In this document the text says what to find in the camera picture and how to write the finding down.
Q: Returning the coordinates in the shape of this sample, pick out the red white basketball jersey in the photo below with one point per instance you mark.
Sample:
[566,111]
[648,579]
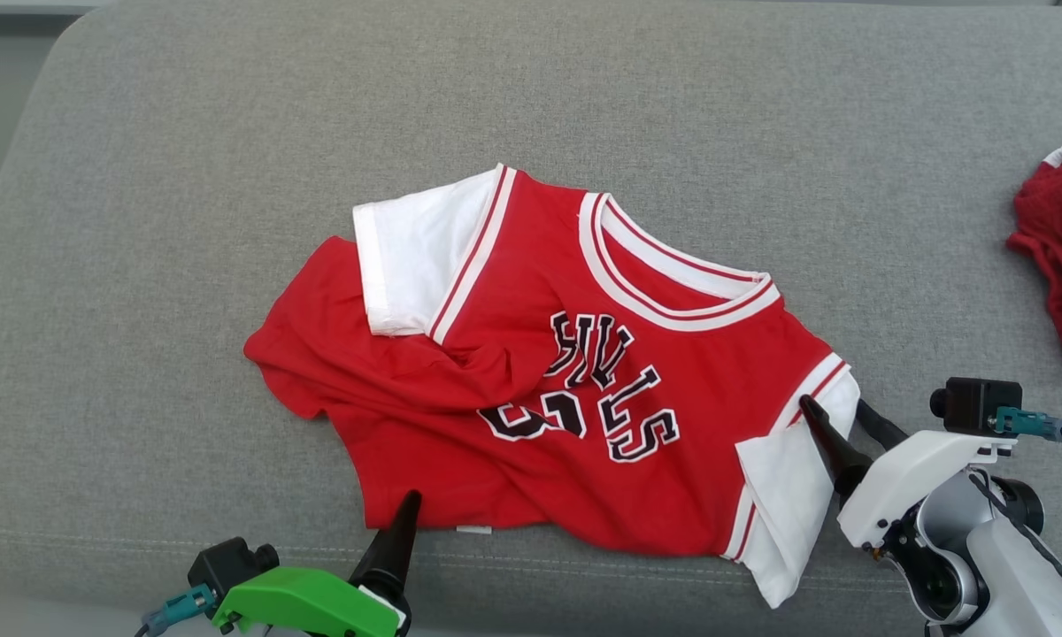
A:
[513,292]

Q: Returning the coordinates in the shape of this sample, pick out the grey fabric sofa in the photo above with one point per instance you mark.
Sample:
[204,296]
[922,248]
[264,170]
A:
[186,177]

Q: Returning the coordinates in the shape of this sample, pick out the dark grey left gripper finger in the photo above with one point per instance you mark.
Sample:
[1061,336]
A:
[394,553]

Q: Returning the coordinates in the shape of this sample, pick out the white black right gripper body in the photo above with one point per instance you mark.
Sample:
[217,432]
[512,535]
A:
[911,478]

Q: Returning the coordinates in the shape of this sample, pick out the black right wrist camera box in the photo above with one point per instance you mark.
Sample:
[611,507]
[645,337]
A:
[978,405]

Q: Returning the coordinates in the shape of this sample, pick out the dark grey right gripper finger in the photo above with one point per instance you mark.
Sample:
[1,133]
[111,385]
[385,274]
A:
[881,429]
[836,451]

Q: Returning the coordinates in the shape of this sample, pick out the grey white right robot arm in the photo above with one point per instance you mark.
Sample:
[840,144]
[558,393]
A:
[1018,579]

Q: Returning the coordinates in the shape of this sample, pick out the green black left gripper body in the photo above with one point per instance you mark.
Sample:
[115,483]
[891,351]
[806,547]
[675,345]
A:
[310,606]

